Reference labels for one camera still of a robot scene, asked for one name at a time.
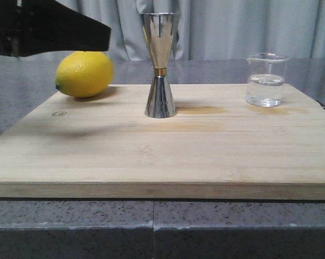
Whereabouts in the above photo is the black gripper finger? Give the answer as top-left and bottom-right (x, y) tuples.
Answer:
(16, 1), (111, 57)

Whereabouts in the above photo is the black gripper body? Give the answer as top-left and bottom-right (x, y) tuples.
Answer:
(0, 1), (20, 57)

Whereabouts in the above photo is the yellow lemon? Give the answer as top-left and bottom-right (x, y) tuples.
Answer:
(55, 51), (114, 98)

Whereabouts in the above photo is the steel double jigger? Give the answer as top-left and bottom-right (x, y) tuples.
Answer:
(141, 13), (178, 119)

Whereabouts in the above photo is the glass beaker with liquid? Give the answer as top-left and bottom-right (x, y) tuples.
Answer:
(246, 53), (290, 107)

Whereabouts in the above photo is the grey curtain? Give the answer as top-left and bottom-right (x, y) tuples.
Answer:
(21, 0), (325, 62)

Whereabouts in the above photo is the wooden cutting board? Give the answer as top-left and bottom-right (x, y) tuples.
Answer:
(0, 84), (325, 200)

